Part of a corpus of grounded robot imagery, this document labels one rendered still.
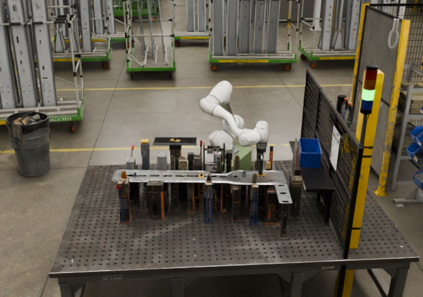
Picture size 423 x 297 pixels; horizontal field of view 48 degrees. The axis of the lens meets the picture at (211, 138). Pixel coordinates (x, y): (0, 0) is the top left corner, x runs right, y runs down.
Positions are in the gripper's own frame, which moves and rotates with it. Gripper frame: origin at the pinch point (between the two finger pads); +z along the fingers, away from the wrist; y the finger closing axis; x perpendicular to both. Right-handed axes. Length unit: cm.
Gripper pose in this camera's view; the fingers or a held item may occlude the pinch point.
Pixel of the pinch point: (260, 170)
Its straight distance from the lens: 384.3
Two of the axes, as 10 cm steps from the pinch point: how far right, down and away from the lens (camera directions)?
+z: 0.0, 9.2, 3.9
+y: -0.1, 3.9, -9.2
